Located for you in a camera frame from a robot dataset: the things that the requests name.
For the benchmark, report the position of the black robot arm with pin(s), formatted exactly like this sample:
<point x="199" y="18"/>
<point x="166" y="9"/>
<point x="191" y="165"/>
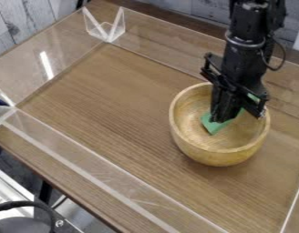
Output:
<point x="255" y="21"/>

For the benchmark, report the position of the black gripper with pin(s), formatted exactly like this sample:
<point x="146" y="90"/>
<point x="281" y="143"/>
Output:
<point x="235" y="74"/>

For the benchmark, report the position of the black table leg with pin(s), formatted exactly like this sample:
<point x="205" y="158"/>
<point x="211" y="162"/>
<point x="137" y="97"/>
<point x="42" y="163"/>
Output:
<point x="45" y="192"/>

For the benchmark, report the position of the black metal bracket with screw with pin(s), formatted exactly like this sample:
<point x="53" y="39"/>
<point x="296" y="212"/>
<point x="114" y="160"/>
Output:
<point x="62" y="224"/>

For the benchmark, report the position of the clear acrylic tray wall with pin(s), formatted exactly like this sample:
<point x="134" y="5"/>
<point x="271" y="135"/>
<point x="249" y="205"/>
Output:
<point x="84" y="119"/>

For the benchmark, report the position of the wooden brown bowl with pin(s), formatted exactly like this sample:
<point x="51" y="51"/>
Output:
<point x="232" y="144"/>

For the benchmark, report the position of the green rectangular block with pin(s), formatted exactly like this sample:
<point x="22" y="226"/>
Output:
<point x="213" y="127"/>

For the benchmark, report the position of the clear acrylic corner bracket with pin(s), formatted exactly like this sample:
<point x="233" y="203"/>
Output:
<point x="105" y="31"/>

